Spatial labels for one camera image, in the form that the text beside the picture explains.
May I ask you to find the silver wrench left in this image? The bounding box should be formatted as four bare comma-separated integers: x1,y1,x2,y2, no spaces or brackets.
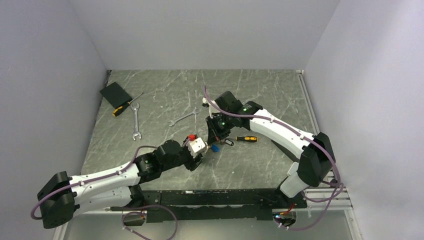
130,103,142,141

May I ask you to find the black key tag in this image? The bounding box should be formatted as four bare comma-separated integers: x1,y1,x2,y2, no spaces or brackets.
224,139,234,146

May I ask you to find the right black box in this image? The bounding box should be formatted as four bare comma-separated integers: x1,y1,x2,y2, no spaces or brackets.
271,140,299,163

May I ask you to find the left orange black screwdriver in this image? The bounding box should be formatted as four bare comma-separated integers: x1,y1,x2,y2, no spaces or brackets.
112,92,144,117

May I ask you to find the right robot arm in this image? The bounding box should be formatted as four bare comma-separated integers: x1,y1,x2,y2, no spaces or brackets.
204,91,335,208

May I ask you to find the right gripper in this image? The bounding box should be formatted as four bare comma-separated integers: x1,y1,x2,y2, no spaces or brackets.
205,111,235,145

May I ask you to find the blue key tag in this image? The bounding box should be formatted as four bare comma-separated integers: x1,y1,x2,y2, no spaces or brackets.
210,144,220,153

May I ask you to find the black box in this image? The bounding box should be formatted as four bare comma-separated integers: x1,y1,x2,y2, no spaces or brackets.
99,82,133,109
271,140,299,163

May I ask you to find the right orange black screwdriver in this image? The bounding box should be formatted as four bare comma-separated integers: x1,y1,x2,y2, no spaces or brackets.
235,136,258,143

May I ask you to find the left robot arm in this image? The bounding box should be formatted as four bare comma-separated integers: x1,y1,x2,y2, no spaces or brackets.
30,138,209,229

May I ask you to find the orange black screwdriver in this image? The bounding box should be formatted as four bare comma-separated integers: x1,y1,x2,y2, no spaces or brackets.
112,92,144,117
235,136,258,143

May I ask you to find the left black box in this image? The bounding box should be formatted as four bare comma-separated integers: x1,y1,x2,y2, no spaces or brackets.
99,82,133,109

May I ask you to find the silver wrench near plate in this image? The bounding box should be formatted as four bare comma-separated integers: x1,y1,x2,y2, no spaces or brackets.
168,107,200,127

